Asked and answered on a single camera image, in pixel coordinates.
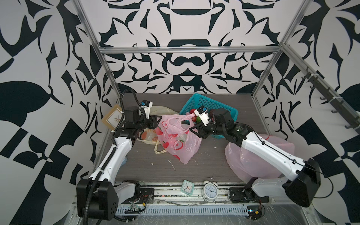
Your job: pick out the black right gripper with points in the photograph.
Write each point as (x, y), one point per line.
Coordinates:
(200, 128)

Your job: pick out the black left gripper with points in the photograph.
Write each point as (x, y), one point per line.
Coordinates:
(152, 121)

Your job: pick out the pink plastic bag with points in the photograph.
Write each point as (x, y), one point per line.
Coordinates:
(253, 160)
(174, 135)

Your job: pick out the pink plastic bag front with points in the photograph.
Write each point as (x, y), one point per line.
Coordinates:
(253, 160)

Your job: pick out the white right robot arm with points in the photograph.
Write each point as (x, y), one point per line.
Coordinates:
(301, 177)

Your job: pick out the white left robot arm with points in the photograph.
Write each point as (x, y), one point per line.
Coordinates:
(97, 198)

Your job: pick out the gold framed picture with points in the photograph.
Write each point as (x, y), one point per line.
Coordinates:
(113, 118)

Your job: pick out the teal perforated plastic basket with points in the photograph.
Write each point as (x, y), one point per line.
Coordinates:
(198, 100)

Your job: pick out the white twin-bell alarm clock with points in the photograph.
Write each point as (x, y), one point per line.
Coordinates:
(210, 190)

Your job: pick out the small teal square clock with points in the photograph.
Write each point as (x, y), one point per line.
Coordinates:
(187, 187)

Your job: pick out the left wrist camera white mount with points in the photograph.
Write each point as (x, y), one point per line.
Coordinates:
(146, 106)

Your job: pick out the white slotted cable duct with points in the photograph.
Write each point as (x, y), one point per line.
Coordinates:
(188, 210)

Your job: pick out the wall hook rail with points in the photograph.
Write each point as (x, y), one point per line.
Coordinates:
(329, 95)

